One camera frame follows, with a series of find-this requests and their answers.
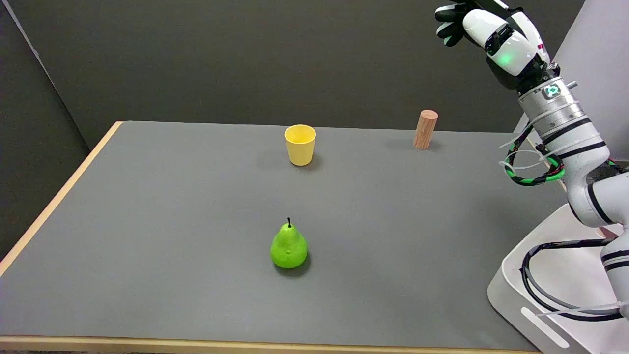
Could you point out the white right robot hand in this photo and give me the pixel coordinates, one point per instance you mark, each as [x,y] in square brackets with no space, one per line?
[511,42]

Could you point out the green pear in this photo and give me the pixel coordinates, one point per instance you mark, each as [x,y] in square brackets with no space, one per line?
[289,248]

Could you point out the wooden cylinder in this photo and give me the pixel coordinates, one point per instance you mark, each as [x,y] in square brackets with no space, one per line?
[425,129]

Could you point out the yellow plastic cup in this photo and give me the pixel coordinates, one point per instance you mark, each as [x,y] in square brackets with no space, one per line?
[300,144]

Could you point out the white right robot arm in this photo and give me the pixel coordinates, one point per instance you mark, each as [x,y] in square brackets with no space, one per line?
[577,147]

